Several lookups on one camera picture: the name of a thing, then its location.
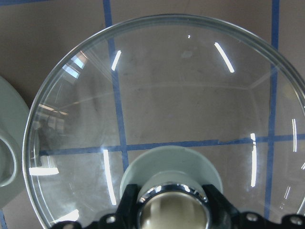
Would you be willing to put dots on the brown paper table mat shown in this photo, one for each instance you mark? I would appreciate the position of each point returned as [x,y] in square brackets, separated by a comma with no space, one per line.
[35,35]

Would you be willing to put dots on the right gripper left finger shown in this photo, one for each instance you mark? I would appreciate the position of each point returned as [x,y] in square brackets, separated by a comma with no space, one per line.
[122,218]

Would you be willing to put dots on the glass pot lid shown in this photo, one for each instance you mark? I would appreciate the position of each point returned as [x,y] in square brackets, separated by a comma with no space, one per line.
[169,103]

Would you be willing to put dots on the pale green cooking pot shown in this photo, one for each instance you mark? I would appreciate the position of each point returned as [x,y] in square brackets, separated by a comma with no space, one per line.
[13,118]

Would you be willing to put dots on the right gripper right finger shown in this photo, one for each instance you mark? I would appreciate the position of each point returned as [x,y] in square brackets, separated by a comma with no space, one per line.
[224,215]

